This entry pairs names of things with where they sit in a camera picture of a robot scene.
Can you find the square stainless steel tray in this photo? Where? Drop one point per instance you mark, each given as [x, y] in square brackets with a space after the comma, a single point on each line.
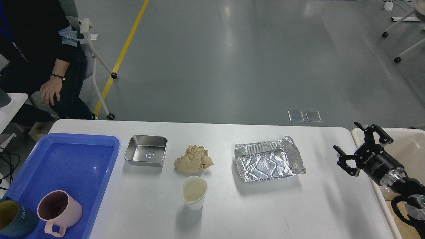
[146, 150]

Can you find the small white side table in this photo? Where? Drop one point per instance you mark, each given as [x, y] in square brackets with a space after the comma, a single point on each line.
[10, 104]

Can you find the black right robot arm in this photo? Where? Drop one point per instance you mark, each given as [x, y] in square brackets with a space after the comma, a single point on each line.
[408, 205]

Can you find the blue plastic tray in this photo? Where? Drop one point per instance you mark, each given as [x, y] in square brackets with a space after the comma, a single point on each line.
[78, 164]

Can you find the person's left hand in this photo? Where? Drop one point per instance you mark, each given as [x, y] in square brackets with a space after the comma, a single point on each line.
[50, 91]

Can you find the teal mug yellow inside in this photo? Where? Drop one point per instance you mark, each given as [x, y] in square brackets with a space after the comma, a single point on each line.
[16, 220]

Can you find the pink mug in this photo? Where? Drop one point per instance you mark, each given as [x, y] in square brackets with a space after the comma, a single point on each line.
[60, 211]

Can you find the clear floor plate left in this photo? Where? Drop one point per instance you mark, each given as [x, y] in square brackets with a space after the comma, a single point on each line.
[296, 116]

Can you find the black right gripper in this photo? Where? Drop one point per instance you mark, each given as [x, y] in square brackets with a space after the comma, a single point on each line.
[377, 162]

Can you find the white plastic bin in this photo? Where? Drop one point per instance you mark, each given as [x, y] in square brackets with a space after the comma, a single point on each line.
[408, 149]

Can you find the crumpled brown paper ball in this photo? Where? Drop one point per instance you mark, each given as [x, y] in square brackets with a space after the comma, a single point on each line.
[195, 159]

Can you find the clear floor plate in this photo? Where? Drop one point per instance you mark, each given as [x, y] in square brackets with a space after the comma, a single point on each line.
[296, 116]
[313, 115]

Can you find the crumpled clear plastic in bin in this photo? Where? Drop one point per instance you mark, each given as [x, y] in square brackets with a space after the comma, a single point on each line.
[386, 191]

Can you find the aluminium foil tray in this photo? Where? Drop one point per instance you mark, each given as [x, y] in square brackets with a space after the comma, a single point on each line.
[270, 160]

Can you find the seated person in black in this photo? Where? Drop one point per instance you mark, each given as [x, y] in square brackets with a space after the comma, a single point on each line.
[38, 41]

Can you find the clear floor plate right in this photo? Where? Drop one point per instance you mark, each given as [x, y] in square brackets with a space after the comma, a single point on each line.
[313, 115]

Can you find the white rolling chair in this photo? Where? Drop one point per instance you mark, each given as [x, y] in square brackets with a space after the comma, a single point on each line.
[83, 27]

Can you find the white paper cup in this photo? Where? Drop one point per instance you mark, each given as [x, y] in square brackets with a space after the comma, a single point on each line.
[193, 191]

